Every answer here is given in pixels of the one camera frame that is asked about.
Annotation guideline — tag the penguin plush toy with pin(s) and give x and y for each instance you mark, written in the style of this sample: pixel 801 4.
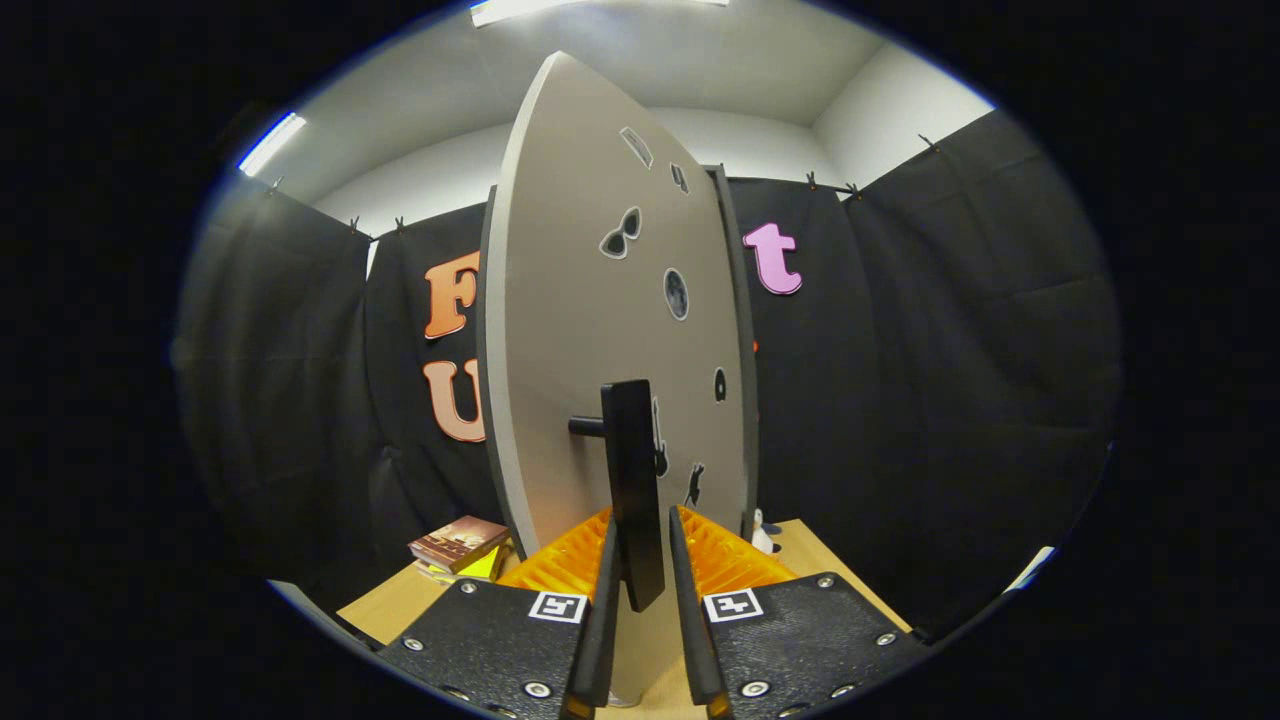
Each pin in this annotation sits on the penguin plush toy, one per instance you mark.
pixel 762 540

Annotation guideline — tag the dark grey shoe cabinet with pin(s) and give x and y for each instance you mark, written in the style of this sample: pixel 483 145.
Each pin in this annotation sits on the dark grey shoe cabinet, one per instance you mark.
pixel 742 300

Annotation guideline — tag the brown book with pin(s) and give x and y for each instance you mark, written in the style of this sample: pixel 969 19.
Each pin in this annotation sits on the brown book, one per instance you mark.
pixel 460 540

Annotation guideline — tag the white flat object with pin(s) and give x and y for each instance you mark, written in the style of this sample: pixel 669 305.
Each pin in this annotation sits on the white flat object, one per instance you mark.
pixel 1030 568

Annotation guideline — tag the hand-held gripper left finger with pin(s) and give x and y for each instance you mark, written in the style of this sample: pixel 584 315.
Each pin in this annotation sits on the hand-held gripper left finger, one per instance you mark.
pixel 600 620

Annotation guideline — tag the narrow ceiling light strip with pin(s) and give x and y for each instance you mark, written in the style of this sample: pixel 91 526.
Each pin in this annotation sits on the narrow ceiling light strip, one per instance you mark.
pixel 270 143

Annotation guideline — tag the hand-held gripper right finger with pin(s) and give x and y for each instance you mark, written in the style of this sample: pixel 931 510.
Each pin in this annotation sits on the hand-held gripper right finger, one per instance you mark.
pixel 690 620

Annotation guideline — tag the yellow book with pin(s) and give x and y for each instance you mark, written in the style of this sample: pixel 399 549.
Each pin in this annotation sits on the yellow book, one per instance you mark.
pixel 485 568

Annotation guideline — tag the black backdrop cloth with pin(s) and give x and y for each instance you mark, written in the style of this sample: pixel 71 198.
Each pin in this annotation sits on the black backdrop cloth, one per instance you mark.
pixel 900 400

